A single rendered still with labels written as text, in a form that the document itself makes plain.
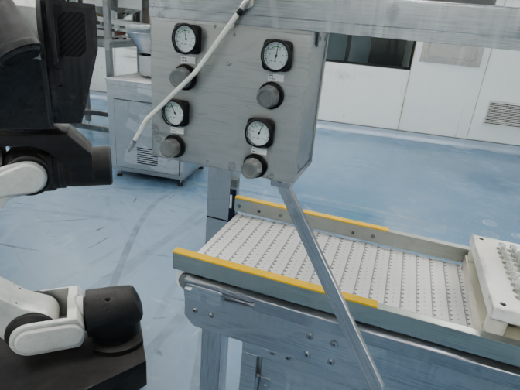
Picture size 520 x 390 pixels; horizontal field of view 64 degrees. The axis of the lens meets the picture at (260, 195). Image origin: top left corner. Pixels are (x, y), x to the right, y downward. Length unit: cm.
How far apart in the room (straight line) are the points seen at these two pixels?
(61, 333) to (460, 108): 518
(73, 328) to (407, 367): 102
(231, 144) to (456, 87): 526
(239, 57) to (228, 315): 42
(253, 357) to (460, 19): 64
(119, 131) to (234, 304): 270
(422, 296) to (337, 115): 500
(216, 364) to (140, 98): 229
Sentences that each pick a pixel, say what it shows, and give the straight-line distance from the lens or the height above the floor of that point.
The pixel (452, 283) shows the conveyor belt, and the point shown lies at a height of 80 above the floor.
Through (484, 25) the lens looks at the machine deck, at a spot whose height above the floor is 122.
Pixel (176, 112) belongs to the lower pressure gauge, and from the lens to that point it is 58.
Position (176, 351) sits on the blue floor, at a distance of 176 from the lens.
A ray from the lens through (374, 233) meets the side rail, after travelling 89.
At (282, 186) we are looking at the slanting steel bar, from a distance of 60.
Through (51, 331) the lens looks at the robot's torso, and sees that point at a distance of 144.
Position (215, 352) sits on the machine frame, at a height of 36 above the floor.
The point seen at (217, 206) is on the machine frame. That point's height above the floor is 80.
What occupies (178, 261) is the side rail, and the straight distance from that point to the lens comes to 72.
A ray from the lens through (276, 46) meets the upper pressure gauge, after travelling 51.
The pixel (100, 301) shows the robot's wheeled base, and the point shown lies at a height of 35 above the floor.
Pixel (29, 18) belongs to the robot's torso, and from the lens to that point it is 109.
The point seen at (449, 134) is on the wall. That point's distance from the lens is 584.
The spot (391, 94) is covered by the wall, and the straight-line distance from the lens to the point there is 565.
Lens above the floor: 121
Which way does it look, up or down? 22 degrees down
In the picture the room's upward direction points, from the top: 5 degrees clockwise
